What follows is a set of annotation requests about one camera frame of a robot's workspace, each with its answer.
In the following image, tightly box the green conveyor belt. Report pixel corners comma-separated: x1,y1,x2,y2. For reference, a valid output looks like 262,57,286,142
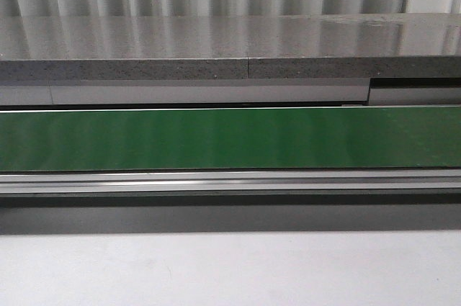
1,107,460,172

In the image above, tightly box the grey stone countertop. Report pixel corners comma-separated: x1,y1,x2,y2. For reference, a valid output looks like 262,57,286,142
1,14,460,82

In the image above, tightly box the aluminium conveyor frame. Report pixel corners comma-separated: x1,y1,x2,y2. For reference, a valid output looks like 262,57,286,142
0,103,461,199

